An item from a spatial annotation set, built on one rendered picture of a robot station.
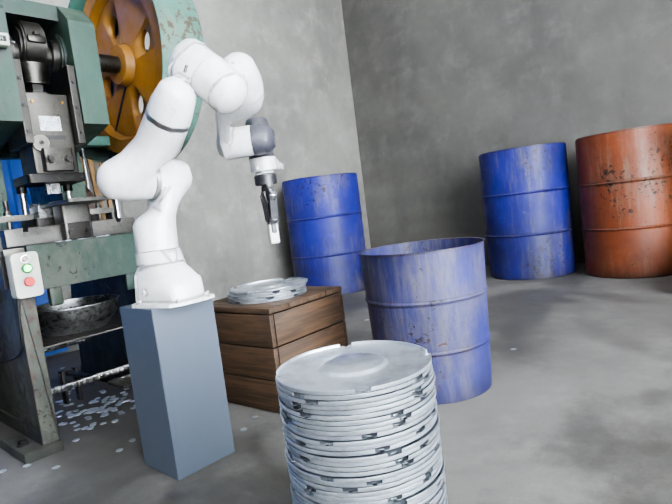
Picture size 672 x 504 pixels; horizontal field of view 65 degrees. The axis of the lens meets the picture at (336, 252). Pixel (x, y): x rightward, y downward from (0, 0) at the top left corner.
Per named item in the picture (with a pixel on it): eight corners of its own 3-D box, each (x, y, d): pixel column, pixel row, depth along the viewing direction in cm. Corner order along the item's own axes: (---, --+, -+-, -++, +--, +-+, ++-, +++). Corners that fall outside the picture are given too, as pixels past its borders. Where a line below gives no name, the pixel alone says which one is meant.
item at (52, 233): (137, 231, 203) (134, 216, 202) (6, 248, 169) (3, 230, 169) (102, 236, 223) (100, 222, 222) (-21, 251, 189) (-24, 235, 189)
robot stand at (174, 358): (235, 451, 148) (212, 294, 144) (178, 481, 135) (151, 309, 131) (199, 438, 160) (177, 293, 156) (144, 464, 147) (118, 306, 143)
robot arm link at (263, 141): (244, 156, 163) (276, 152, 163) (237, 113, 161) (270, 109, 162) (250, 160, 181) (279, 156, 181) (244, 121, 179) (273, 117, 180)
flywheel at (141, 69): (230, 19, 195) (137, -46, 229) (182, 8, 180) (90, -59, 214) (185, 184, 230) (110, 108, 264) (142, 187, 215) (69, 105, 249)
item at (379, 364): (412, 337, 113) (411, 333, 113) (451, 379, 85) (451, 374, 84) (278, 356, 111) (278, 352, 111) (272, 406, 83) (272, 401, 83)
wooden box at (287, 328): (352, 375, 199) (341, 285, 196) (282, 414, 170) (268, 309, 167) (278, 365, 225) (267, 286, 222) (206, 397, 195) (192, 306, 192)
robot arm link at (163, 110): (162, 135, 124) (185, 69, 114) (121, 92, 128) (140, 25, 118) (222, 128, 139) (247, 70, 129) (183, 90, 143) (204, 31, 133)
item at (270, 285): (319, 277, 203) (319, 275, 203) (287, 291, 176) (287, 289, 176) (253, 282, 213) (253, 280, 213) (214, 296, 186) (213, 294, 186)
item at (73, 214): (116, 233, 181) (109, 194, 180) (74, 238, 171) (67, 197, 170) (85, 237, 198) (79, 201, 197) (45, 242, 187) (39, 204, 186)
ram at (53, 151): (84, 170, 191) (71, 87, 188) (40, 171, 180) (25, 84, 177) (65, 176, 202) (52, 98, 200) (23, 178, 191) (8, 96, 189)
